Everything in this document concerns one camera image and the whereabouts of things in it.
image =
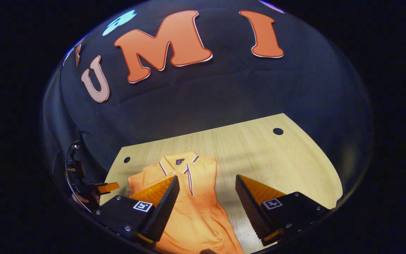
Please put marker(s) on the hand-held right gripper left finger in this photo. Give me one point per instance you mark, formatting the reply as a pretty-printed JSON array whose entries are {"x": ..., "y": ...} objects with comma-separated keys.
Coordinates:
[{"x": 164, "y": 211}]

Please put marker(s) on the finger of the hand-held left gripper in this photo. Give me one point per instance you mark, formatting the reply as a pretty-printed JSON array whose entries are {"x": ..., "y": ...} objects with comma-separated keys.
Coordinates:
[{"x": 106, "y": 187}]

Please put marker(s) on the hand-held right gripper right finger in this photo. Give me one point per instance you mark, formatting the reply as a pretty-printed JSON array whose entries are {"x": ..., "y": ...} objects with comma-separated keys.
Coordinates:
[{"x": 248, "y": 206}]

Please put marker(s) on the orange T-shirt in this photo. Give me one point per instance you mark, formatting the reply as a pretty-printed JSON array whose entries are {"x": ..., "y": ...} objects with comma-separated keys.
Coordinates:
[{"x": 199, "y": 211}]

